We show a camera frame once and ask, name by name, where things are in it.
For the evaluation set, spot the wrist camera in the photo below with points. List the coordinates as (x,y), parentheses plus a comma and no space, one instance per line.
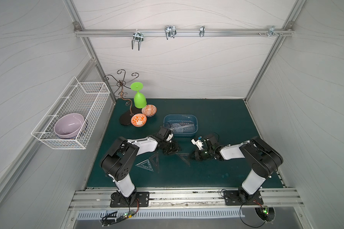
(164,134)
(205,142)

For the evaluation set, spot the aluminium top rail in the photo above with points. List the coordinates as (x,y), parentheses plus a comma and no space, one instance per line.
(153,33)

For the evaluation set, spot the white wire basket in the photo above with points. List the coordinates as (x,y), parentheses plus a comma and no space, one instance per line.
(85,98)

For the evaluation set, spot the brown stencil ruler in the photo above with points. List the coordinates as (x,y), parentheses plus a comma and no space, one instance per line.
(188,127)

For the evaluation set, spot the brown tall triangle ruler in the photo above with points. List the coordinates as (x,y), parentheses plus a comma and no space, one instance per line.
(154,160)

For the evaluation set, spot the red blue patterned bowl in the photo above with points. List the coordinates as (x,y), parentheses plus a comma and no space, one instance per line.
(149,110)

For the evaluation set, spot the clear small triangle ruler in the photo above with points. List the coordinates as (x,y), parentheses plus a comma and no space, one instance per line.
(146,164)

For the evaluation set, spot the blue plastic storage box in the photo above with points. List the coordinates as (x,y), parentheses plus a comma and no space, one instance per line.
(177,118)

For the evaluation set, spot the metal wire hook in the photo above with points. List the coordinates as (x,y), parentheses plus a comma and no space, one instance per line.
(170,31)

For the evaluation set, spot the metal wire cup stand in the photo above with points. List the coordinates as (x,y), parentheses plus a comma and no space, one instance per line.
(125,119)

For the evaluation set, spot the green plastic goblet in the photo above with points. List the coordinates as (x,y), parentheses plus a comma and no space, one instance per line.
(139,98)

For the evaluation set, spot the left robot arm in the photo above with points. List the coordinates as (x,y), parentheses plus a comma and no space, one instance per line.
(120,157)

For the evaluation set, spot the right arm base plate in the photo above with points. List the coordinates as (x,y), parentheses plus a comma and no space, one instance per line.
(230,198)

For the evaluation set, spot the metal double hook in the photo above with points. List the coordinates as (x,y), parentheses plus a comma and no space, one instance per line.
(137,38)

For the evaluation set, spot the orange patterned bowl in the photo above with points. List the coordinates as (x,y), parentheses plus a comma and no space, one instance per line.
(139,120)

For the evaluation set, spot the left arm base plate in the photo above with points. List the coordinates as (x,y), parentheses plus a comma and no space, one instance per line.
(136,199)

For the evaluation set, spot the brown small triangle ruler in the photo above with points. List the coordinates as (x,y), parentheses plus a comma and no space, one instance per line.
(185,158)

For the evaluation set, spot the purple bowl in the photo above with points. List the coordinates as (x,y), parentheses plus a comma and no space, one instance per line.
(69,126)

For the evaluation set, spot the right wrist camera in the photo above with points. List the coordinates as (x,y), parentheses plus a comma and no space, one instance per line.
(205,142)

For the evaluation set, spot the clear protractor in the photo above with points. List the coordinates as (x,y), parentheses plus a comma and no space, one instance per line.
(176,128)

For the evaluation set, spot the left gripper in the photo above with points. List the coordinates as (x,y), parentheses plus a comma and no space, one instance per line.
(171,145)

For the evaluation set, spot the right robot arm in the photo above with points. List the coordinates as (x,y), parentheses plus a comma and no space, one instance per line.
(263,159)

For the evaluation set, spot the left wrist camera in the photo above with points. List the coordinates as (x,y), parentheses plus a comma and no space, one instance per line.
(164,134)

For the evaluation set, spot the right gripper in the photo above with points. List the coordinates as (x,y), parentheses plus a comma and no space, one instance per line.
(199,152)

